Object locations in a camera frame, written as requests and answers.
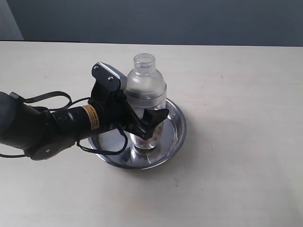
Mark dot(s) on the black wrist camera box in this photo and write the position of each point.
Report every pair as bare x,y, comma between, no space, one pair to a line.
109,77

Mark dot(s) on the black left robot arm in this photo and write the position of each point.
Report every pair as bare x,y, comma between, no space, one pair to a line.
42,133

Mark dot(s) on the round stainless steel tray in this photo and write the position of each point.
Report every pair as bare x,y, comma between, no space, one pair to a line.
172,139

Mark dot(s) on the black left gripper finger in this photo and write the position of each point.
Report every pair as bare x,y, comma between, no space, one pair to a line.
150,120

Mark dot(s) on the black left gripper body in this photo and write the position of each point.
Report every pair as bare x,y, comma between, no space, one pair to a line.
113,110

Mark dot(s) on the clear plastic shaker bottle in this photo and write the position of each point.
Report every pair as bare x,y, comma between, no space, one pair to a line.
146,88

